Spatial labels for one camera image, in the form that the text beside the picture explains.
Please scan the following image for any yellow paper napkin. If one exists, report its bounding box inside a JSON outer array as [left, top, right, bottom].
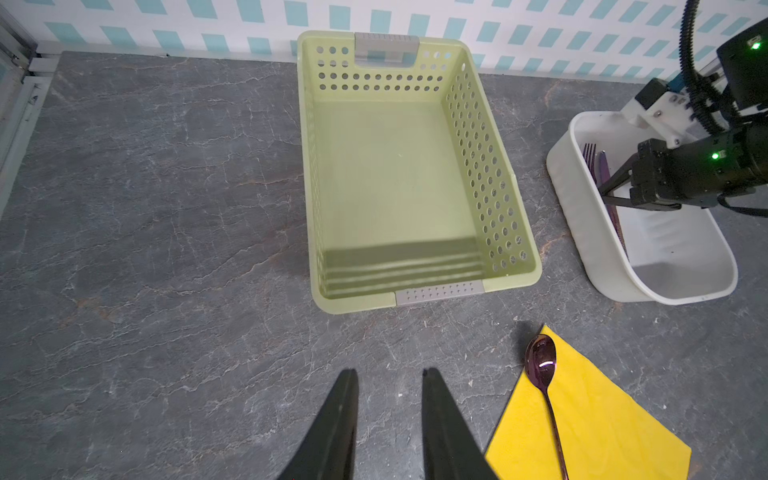
[[485, 326, 691, 479]]

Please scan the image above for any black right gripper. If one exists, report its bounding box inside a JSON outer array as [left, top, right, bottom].
[[599, 122, 767, 211]]

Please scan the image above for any purple spoon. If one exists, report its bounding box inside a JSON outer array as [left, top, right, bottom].
[[524, 333, 569, 480]]

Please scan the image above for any white plastic tub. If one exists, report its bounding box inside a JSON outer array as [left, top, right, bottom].
[[546, 111, 738, 305]]

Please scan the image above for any green perforated plastic basket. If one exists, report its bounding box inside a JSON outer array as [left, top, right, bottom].
[[297, 31, 542, 314]]

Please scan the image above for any purple knife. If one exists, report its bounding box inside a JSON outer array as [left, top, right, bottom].
[[595, 149, 629, 256]]

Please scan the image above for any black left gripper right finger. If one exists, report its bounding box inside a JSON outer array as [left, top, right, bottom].
[[421, 367, 497, 480]]

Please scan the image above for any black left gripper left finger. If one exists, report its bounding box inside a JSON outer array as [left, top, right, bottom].
[[278, 369, 359, 480]]

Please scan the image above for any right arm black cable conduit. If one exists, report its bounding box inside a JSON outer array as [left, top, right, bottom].
[[677, 0, 768, 218]]

